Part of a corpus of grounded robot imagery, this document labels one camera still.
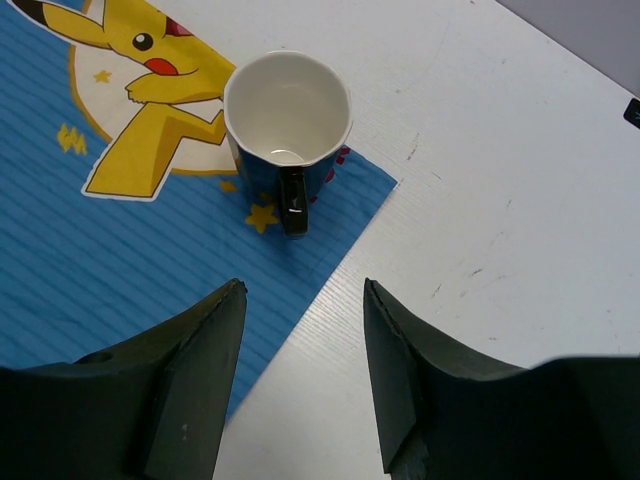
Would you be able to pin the right table corner sticker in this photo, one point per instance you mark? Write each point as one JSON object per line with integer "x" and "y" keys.
{"x": 632, "y": 112}

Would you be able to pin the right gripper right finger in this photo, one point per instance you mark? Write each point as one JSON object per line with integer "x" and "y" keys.
{"x": 447, "y": 411}

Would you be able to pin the dark blue mug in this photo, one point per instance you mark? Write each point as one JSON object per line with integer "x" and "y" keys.
{"x": 287, "y": 116}

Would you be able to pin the blue Pikachu placemat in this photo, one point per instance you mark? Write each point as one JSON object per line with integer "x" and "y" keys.
{"x": 81, "y": 273}

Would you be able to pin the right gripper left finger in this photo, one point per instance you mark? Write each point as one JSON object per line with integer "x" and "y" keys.
{"x": 150, "y": 407}

